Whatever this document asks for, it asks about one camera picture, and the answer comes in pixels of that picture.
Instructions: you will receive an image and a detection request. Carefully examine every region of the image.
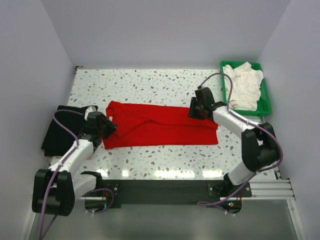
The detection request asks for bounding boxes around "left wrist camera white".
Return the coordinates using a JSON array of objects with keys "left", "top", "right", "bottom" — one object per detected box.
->
[{"left": 84, "top": 105, "right": 97, "bottom": 121}]

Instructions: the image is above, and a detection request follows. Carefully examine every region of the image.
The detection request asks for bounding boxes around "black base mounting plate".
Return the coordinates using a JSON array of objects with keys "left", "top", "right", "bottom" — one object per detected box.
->
[{"left": 84, "top": 178, "right": 252, "bottom": 215}]

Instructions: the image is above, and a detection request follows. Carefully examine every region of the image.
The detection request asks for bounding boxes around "red t-shirt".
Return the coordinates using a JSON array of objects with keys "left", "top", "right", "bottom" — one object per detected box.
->
[{"left": 103, "top": 101, "right": 218, "bottom": 150}]

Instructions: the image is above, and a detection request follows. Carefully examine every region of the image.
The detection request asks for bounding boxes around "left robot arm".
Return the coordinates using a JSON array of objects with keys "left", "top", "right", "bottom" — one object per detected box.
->
[{"left": 31, "top": 111, "right": 117, "bottom": 217}]

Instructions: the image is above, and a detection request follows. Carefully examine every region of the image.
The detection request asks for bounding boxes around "aluminium frame rail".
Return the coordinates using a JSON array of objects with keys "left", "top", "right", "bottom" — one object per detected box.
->
[{"left": 249, "top": 117, "right": 297, "bottom": 201}]

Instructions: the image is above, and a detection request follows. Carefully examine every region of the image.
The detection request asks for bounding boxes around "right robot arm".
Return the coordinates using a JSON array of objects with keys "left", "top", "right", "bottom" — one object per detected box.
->
[{"left": 188, "top": 86, "right": 283, "bottom": 198}]

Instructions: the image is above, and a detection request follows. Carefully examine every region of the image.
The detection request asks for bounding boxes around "black folded t-shirt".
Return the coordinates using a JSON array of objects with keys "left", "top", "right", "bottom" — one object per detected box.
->
[{"left": 41, "top": 105, "right": 89, "bottom": 157}]

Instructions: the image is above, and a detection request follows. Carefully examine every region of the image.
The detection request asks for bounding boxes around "green plastic bin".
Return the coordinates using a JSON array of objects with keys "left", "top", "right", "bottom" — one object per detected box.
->
[{"left": 220, "top": 60, "right": 272, "bottom": 117}]

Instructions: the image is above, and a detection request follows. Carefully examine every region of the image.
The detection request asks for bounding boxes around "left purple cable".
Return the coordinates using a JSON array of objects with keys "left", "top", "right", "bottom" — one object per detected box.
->
[{"left": 37, "top": 109, "right": 116, "bottom": 240}]

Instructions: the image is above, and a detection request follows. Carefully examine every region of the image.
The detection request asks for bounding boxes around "white t-shirt in bin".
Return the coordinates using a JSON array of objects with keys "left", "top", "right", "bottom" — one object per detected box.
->
[{"left": 222, "top": 62, "right": 264, "bottom": 111}]

